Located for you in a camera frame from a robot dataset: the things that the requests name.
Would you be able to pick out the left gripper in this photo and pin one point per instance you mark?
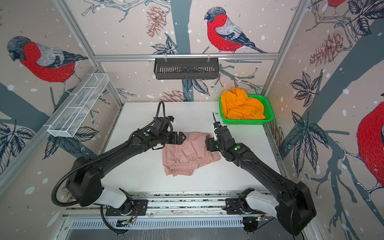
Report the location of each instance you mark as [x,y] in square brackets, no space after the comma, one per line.
[175,140]

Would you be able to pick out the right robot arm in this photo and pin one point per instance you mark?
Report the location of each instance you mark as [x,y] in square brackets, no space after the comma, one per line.
[291,203]

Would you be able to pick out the white wire wall basket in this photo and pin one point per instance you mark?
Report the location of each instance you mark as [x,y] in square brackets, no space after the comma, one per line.
[80,103]

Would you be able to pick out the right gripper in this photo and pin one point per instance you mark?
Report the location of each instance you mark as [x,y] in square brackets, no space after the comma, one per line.
[210,143]

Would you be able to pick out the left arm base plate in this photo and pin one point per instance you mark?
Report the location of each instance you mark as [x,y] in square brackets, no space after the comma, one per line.
[130,208]

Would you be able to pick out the pink shorts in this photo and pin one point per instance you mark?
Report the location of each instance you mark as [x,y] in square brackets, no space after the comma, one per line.
[192,154]

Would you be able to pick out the green plastic basket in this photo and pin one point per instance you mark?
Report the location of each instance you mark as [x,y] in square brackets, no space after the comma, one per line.
[268,113]

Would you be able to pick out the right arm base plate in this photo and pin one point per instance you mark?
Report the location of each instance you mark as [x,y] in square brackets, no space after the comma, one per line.
[239,207]

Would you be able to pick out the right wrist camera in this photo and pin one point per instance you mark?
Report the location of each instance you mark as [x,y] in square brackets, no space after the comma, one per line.
[216,126]

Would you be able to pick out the orange shorts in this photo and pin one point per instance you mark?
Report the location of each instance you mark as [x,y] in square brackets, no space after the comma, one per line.
[237,105]

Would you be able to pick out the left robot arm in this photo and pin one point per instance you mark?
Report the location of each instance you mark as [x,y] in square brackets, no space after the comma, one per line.
[85,181]

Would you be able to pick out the black wall shelf basket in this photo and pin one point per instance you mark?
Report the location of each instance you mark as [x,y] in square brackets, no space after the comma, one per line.
[186,68]

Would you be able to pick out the aluminium mounting rail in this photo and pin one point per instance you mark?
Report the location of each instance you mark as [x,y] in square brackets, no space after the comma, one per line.
[173,205]

